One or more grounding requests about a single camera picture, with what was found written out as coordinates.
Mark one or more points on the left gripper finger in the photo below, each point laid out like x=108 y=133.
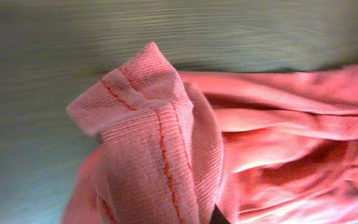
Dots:
x=217 y=217

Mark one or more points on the orange printed t-shirt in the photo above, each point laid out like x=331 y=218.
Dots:
x=177 y=147

